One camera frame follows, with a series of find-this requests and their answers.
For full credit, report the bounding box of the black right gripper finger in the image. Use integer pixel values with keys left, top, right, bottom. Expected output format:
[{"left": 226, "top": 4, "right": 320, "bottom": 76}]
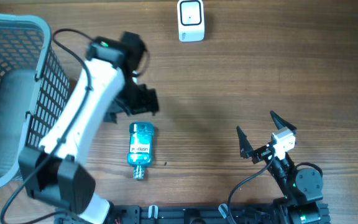
[
  {"left": 236, "top": 126, "right": 254, "bottom": 159},
  {"left": 270, "top": 110, "right": 297, "bottom": 131}
]

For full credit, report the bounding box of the teal mouthwash bottle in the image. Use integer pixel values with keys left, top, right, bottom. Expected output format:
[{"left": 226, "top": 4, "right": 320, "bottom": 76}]
[{"left": 127, "top": 122, "right": 155, "bottom": 180}]

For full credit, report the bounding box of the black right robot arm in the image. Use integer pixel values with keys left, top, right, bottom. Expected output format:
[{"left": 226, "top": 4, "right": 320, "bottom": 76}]
[{"left": 227, "top": 111, "right": 323, "bottom": 223}]

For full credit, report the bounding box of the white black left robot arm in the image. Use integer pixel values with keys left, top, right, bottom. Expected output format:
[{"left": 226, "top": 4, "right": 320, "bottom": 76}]
[{"left": 18, "top": 32, "right": 159, "bottom": 223}]

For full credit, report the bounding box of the white barcode scanner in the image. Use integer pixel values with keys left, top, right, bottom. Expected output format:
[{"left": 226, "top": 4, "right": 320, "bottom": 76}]
[{"left": 177, "top": 0, "right": 205, "bottom": 42}]

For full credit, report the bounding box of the grey plastic mesh basket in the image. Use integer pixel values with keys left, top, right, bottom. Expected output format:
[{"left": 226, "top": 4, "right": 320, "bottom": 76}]
[{"left": 0, "top": 14, "right": 70, "bottom": 188}]

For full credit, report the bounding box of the black right camera cable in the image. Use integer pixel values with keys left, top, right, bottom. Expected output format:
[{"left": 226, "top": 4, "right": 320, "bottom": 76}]
[{"left": 227, "top": 148, "right": 276, "bottom": 224}]

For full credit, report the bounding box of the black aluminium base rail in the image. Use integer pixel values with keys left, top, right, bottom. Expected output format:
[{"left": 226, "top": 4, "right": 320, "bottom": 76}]
[{"left": 53, "top": 203, "right": 331, "bottom": 224}]

